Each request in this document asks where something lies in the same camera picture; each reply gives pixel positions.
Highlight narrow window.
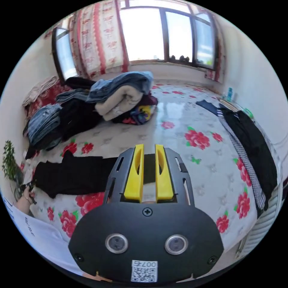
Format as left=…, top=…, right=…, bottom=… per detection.
left=52, top=27, right=79, bottom=83

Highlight black pants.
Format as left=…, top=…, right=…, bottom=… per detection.
left=32, top=150, right=163, bottom=199

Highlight bed with flowered sheet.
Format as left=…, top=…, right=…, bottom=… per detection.
left=21, top=79, right=259, bottom=252

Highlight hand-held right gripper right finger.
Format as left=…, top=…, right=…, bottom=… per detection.
left=155, top=144, right=175, bottom=201

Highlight stack of folded quilts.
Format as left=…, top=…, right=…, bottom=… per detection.
left=22, top=76, right=69, bottom=119

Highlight green plant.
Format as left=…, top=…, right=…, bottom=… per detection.
left=1, top=140, right=23, bottom=182

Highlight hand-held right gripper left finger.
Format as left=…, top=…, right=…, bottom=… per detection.
left=123, top=144, right=144, bottom=201

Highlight person's body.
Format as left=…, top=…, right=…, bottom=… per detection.
left=1, top=197, right=84, bottom=277

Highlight pile of black checkered clothes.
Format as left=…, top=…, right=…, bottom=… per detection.
left=196, top=100, right=279, bottom=212

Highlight person's left hand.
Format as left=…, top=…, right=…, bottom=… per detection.
left=22, top=187, right=35, bottom=201

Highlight large window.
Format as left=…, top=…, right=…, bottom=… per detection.
left=118, top=0, right=218, bottom=70

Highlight white radiator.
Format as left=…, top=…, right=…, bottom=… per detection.
left=235, top=184, right=284, bottom=259

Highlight narrow red flowered curtain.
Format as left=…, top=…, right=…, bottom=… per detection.
left=204, top=13, right=226, bottom=83

